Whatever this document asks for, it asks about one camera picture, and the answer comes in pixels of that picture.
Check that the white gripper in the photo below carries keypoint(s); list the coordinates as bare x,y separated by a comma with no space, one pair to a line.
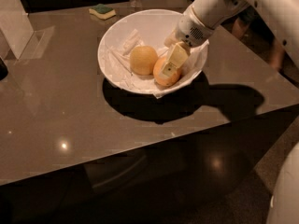
189,30

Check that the orange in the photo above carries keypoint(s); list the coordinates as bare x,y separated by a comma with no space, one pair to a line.
143,59
162,79

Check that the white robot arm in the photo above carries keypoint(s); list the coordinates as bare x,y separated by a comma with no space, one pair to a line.
281,17

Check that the white bowl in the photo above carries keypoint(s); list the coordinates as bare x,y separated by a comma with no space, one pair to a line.
149,25

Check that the white cloth in bowl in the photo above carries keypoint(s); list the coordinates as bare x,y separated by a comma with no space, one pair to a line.
121,69

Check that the black object at left edge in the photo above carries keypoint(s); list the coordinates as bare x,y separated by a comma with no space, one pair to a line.
3,69

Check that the green yellow sponge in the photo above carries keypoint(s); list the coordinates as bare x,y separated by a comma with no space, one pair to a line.
102,12

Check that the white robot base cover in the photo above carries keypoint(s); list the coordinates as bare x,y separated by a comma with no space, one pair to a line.
284,204

